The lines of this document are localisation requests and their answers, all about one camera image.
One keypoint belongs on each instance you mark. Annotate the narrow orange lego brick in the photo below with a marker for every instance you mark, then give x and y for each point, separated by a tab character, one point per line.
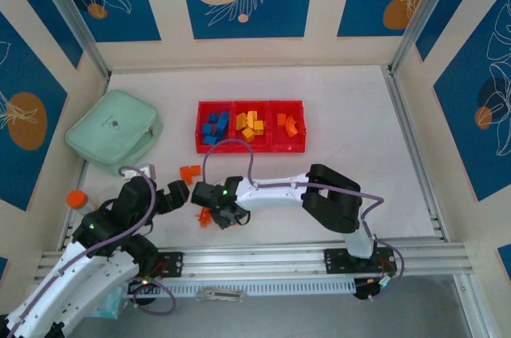
282	118

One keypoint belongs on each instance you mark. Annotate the orange spiky lego piece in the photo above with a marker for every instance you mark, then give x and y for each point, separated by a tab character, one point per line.
204	216

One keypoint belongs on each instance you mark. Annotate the long blue lego brick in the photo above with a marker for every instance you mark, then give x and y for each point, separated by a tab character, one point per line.
223	124

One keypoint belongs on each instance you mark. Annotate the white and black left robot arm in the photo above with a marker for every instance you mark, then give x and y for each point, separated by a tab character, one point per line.
80	278

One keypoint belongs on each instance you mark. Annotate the small blue lego cube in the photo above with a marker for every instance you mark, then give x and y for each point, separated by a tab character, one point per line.
214	117

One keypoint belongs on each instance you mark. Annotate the yellow lego brick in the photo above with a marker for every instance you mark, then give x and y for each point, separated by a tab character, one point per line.
258	126
248	135
251	116
241	120

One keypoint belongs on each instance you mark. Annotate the clear plastic tool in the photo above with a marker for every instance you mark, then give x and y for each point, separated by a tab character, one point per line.
219	295

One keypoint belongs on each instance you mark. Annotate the aluminium frame post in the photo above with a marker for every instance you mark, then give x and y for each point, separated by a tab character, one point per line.
424	14
74	14

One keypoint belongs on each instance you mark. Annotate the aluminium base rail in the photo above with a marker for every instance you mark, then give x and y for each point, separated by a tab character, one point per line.
259	258

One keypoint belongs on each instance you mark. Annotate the orange curved lego piece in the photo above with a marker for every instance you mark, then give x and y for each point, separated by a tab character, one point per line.
292	125

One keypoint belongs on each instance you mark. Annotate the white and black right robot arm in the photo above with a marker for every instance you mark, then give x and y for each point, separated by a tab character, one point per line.
271	194

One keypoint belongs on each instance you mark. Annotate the blue tissue pack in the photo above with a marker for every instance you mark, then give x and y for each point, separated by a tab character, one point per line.
113	304

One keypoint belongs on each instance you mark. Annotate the clear bottle with orange cap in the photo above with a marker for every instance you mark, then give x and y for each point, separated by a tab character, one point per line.
76	198

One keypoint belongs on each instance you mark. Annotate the aluminium side rail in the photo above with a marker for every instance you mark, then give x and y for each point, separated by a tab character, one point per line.
81	178
414	154

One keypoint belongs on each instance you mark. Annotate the red three-compartment tray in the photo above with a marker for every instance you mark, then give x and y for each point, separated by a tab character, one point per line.
267	146

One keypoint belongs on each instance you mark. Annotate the mint green zip pouch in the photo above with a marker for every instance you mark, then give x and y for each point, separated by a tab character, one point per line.
112	130

